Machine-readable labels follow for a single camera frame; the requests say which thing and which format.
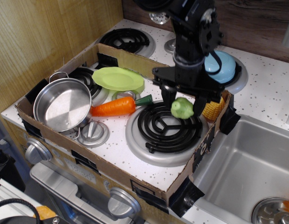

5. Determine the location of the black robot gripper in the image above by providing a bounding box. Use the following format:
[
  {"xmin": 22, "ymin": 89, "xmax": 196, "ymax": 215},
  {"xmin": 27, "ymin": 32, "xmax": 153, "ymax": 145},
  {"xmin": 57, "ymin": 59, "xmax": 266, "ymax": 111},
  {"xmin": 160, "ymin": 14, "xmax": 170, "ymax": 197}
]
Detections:
[{"xmin": 152, "ymin": 65, "xmax": 225, "ymax": 116}]

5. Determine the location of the green toy broccoli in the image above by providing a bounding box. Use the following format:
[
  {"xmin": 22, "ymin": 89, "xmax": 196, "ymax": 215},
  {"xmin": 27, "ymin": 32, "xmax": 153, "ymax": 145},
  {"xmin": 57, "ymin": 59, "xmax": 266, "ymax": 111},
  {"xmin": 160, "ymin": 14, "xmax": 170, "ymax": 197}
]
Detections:
[{"xmin": 171, "ymin": 98, "xmax": 194, "ymax": 119}]

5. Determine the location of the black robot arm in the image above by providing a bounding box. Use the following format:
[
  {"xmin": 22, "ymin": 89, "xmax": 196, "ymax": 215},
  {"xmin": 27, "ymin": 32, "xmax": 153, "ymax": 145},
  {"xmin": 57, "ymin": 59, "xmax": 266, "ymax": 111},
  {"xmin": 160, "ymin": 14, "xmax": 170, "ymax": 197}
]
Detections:
[{"xmin": 135, "ymin": 0, "xmax": 224, "ymax": 116}]

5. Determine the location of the silver metal pan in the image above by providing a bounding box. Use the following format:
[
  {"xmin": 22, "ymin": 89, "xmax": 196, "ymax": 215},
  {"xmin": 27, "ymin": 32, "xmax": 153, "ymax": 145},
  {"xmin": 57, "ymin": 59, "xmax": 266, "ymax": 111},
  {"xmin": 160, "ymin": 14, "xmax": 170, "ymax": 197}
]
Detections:
[{"xmin": 33, "ymin": 71, "xmax": 92, "ymax": 139}]

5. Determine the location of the yellow toy corn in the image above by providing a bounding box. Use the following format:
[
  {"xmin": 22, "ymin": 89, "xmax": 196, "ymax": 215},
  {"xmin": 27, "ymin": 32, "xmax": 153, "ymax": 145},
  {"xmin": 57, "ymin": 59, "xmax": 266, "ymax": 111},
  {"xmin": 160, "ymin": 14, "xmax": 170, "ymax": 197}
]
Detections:
[{"xmin": 202, "ymin": 97, "xmax": 225, "ymax": 121}]

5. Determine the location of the blue plastic bowl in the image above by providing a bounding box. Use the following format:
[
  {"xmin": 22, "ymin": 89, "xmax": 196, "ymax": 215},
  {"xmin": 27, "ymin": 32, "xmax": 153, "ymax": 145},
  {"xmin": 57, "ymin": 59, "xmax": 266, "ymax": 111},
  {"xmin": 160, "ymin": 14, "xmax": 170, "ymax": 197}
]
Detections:
[{"xmin": 204, "ymin": 50, "xmax": 236, "ymax": 84}]

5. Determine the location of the silver stovetop knob middle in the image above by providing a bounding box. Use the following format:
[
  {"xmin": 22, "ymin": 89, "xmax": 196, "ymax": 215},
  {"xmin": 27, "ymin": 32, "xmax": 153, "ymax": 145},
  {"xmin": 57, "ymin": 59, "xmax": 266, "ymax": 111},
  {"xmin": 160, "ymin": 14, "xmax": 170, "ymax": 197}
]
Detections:
[{"xmin": 112, "ymin": 90, "xmax": 140, "ymax": 100}]

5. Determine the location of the silver stovetop knob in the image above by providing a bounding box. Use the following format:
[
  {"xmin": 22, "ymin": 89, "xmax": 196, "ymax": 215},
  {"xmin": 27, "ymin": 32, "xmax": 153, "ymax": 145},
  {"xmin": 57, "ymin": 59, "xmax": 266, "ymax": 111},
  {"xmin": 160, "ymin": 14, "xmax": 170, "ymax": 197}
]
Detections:
[
  {"xmin": 112, "ymin": 90, "xmax": 140, "ymax": 100},
  {"xmin": 164, "ymin": 39, "xmax": 176, "ymax": 54},
  {"xmin": 77, "ymin": 121, "xmax": 110, "ymax": 148}
]

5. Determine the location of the front right black burner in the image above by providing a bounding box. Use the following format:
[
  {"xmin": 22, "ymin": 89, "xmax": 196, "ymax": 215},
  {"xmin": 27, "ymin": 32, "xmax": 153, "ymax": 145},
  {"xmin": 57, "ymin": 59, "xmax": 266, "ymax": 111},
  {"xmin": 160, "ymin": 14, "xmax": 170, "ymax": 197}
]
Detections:
[{"xmin": 125, "ymin": 100, "xmax": 209, "ymax": 167}]

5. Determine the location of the black burner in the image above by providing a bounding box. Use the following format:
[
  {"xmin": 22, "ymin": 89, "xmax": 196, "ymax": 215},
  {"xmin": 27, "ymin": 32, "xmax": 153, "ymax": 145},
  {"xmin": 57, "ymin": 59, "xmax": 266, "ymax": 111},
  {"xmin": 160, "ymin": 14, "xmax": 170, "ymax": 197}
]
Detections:
[
  {"xmin": 125, "ymin": 100, "xmax": 209, "ymax": 167},
  {"xmin": 225, "ymin": 56, "xmax": 248, "ymax": 95},
  {"xmin": 95, "ymin": 28, "xmax": 156, "ymax": 58},
  {"xmin": 69, "ymin": 67, "xmax": 109, "ymax": 106}
]

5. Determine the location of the silver stovetop knob back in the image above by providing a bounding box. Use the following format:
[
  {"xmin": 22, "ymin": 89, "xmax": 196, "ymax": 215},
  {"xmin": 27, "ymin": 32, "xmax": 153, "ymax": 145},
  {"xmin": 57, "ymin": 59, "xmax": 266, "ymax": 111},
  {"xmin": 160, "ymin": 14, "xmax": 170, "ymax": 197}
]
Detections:
[{"xmin": 164, "ymin": 39, "xmax": 176, "ymax": 54}]

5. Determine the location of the back right black burner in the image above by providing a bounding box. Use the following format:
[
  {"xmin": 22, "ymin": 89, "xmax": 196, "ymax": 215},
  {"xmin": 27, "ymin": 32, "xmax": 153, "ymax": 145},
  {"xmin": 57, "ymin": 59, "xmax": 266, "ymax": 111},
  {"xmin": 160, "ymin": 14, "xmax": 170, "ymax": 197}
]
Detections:
[{"xmin": 225, "ymin": 56, "xmax": 248, "ymax": 95}]

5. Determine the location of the orange toy carrot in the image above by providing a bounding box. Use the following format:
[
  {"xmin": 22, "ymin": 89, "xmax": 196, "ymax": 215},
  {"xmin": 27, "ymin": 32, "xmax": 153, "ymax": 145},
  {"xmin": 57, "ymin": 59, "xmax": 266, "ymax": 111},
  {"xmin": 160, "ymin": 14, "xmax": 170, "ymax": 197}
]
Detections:
[{"xmin": 91, "ymin": 95, "xmax": 153, "ymax": 117}]

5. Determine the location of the light green plastic plate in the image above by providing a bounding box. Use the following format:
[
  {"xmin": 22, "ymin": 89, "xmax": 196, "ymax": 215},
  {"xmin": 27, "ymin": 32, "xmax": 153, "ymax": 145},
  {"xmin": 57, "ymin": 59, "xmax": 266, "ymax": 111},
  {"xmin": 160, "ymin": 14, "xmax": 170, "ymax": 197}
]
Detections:
[{"xmin": 92, "ymin": 67, "xmax": 145, "ymax": 93}]

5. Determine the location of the back left black burner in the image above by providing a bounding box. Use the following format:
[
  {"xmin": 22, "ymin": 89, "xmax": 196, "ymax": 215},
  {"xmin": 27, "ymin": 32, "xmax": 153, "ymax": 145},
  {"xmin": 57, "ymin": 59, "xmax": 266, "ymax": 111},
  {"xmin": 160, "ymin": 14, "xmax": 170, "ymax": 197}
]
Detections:
[{"xmin": 95, "ymin": 28, "xmax": 156, "ymax": 58}]

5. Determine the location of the silver hanging ladle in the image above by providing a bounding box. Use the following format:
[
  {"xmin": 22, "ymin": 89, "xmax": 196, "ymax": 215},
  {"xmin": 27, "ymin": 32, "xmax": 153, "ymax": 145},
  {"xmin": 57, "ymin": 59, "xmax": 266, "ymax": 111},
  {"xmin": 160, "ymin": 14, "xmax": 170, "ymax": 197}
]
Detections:
[{"xmin": 149, "ymin": 12, "xmax": 170, "ymax": 25}]

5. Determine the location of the brown cardboard fence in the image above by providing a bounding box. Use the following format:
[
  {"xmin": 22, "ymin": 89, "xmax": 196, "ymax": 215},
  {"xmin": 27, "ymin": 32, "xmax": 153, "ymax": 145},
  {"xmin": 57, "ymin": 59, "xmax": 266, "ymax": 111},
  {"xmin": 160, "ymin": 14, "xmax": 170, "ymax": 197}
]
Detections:
[{"xmin": 14, "ymin": 42, "xmax": 241, "ymax": 218}]

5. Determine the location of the silver toy sink basin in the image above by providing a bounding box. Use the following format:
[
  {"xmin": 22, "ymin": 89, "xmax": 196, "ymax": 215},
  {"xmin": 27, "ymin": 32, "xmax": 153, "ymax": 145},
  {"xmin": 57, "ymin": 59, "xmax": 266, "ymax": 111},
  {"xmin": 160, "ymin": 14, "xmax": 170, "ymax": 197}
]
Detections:
[{"xmin": 193, "ymin": 115, "xmax": 289, "ymax": 224}]

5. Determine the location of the silver stovetop knob front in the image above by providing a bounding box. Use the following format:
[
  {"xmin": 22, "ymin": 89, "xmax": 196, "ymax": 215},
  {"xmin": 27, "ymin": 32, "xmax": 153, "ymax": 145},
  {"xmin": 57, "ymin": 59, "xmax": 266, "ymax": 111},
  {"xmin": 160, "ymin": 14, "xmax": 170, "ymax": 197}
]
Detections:
[{"xmin": 77, "ymin": 121, "xmax": 110, "ymax": 148}]

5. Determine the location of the front left black burner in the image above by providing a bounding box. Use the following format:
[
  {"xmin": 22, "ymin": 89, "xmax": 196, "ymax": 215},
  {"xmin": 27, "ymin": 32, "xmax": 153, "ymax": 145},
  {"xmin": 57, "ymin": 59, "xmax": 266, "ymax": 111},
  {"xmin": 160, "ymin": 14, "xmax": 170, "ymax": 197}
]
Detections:
[{"xmin": 69, "ymin": 67, "xmax": 109, "ymax": 106}]

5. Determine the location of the silver oven knob right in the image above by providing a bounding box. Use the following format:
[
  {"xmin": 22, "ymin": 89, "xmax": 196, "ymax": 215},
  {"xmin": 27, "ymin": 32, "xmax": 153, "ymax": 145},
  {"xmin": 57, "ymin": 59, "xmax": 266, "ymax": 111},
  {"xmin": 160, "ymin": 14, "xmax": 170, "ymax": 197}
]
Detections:
[{"xmin": 108, "ymin": 187, "xmax": 141, "ymax": 219}]

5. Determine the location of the silver oven knob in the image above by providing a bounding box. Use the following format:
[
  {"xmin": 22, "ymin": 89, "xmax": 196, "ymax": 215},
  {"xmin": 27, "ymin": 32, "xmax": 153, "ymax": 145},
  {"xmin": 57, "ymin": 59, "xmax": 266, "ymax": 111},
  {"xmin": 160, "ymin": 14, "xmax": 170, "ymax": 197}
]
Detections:
[
  {"xmin": 108, "ymin": 187, "xmax": 141, "ymax": 219},
  {"xmin": 25, "ymin": 138, "xmax": 53, "ymax": 165}
]

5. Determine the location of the silver sink drain strainer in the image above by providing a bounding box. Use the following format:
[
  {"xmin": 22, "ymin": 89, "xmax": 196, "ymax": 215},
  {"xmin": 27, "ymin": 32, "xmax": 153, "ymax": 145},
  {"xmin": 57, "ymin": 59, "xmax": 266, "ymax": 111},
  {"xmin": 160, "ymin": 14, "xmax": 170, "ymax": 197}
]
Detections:
[{"xmin": 251, "ymin": 197, "xmax": 289, "ymax": 224}]

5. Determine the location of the silver oven knob left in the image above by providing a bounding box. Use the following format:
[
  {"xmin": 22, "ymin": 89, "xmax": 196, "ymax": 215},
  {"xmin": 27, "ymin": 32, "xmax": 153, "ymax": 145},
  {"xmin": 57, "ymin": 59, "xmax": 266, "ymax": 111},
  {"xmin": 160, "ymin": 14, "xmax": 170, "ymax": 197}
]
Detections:
[{"xmin": 25, "ymin": 138, "xmax": 53, "ymax": 165}]

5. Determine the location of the orange object bottom left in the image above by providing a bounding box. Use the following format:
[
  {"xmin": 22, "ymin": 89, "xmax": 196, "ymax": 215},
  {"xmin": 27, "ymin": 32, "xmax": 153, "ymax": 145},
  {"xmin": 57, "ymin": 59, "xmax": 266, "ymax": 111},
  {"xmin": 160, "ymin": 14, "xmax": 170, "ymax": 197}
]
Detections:
[{"xmin": 36, "ymin": 205, "xmax": 56, "ymax": 220}]

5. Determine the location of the silver oven door handle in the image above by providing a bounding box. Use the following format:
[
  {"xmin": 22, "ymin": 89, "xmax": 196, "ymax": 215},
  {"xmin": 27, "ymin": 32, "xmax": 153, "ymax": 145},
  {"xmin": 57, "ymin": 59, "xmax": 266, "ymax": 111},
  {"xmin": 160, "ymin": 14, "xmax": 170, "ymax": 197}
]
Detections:
[{"xmin": 30, "ymin": 163, "xmax": 118, "ymax": 224}]

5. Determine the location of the black cable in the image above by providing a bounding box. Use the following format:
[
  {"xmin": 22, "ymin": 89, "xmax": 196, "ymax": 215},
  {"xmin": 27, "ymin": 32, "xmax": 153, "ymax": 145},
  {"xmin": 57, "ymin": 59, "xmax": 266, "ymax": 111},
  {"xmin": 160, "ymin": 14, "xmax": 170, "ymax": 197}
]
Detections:
[{"xmin": 0, "ymin": 198, "xmax": 41, "ymax": 221}]

